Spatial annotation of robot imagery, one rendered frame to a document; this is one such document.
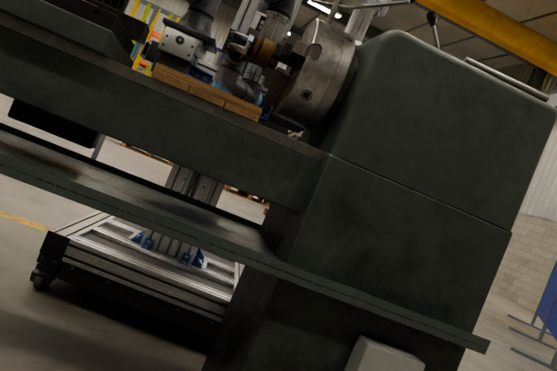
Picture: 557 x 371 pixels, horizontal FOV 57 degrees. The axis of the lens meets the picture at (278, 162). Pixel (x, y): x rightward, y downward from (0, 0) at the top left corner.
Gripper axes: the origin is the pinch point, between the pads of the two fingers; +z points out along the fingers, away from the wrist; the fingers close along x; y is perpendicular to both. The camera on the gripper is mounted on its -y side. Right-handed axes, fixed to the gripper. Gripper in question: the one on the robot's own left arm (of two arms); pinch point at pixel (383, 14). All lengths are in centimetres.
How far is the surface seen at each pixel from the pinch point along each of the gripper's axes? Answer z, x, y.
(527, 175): 31, 2, -55
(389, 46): 16.4, 8.0, -1.2
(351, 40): 11.7, -2.7, 6.5
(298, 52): 22.5, -3.3, 19.7
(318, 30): 14.1, -1.5, 16.8
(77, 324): 107, -86, 48
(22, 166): 79, -8, 70
